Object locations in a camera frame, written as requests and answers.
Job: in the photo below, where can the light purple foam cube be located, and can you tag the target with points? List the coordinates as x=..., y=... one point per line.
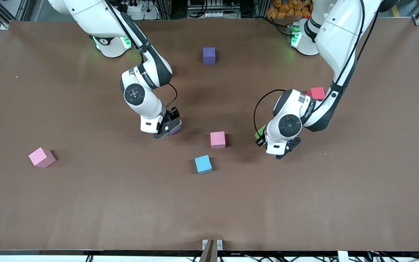
x=176, y=131

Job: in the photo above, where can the green foam cube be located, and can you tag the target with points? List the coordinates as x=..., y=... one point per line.
x=260, y=131

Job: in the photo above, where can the pink foam cube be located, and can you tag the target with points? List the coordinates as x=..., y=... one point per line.
x=218, y=139
x=41, y=157

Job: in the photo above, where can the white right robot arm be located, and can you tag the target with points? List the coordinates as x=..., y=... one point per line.
x=136, y=94

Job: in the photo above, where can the blue foam cube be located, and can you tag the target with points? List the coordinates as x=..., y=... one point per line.
x=203, y=164

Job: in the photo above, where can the red foam cube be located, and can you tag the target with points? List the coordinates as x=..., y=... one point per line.
x=318, y=92

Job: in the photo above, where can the dark purple foam cube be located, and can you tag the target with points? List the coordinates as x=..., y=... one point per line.
x=209, y=55

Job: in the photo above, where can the brown paper table cover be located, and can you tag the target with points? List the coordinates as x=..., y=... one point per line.
x=86, y=203

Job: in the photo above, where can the white label tag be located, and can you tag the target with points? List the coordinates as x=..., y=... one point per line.
x=343, y=256

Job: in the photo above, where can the white power strip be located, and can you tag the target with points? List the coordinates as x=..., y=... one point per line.
x=135, y=8

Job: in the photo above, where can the metal equipment rack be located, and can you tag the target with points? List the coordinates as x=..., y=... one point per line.
x=213, y=9

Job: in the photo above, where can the orange snack bag pile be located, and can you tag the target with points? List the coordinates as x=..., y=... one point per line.
x=286, y=9

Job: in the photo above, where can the small metal bracket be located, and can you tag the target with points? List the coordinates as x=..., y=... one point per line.
x=204, y=244

